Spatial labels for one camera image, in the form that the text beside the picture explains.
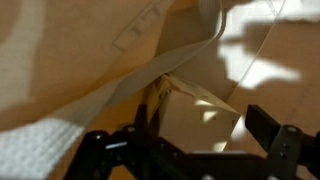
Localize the white canvas tote bag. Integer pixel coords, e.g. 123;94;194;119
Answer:
0;0;320;180

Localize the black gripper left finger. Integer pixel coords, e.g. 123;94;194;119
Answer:
63;103;149;180

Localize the tan cardboard box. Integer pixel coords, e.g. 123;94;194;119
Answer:
146;75;240;153

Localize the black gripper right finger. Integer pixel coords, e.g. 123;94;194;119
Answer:
245;105;320;180

